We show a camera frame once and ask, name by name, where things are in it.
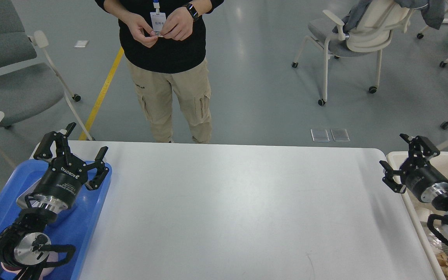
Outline square stainless steel tray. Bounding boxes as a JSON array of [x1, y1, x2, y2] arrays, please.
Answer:
[[16, 186, 78, 227]]

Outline left white grey chair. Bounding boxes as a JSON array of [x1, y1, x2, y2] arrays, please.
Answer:
[[0, 0, 93, 140]]

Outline person's other hand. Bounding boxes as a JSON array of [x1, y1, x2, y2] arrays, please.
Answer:
[[122, 12, 158, 48]]

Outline person's hand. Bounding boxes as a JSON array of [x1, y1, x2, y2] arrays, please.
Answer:
[[160, 7, 194, 41]]

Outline grey jacket on chair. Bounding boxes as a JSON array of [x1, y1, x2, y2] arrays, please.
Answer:
[[342, 0, 446, 33]]

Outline white grey office chair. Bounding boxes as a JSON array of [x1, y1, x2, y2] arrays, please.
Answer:
[[291, 0, 414, 106]]

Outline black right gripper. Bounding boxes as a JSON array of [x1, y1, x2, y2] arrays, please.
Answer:
[[379, 133, 448, 203]]

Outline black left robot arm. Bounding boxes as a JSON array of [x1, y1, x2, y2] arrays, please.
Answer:
[[0, 122, 110, 280]]

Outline seated person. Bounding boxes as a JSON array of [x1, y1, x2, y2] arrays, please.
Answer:
[[96, 0, 223, 144]]

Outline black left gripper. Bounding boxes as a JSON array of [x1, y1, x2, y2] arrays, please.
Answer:
[[31, 122, 110, 212]]

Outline blue plastic tray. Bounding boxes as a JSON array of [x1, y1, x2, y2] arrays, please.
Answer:
[[0, 159, 111, 280]]

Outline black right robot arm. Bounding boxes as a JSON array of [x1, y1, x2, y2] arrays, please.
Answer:
[[380, 133, 448, 246]]

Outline beige plastic bin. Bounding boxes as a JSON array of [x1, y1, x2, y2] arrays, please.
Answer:
[[386, 151, 448, 279]]

